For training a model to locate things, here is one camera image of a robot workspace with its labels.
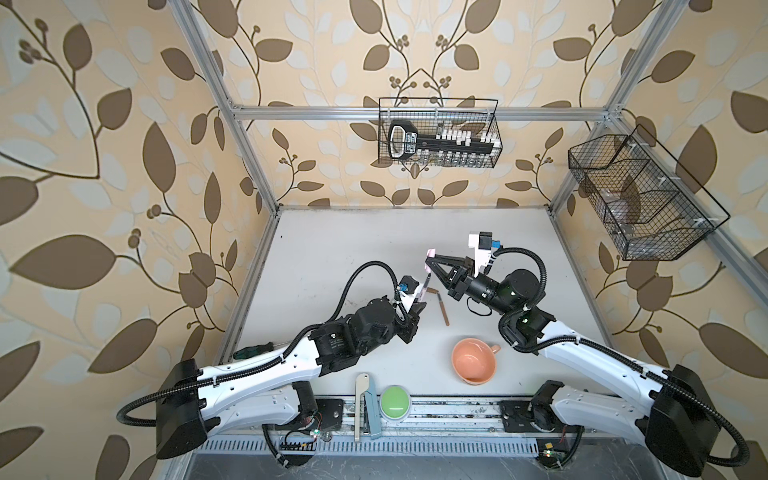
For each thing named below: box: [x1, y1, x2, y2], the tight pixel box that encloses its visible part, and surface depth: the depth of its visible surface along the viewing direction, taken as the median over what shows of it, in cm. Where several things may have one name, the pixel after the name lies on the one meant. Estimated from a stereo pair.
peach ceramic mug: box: [452, 338, 501, 386], surface depth 82 cm
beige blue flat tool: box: [355, 373, 382, 443], surface depth 75 cm
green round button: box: [380, 385, 412, 421], surface depth 77 cm
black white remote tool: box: [388, 120, 497, 160], surface depth 84 cm
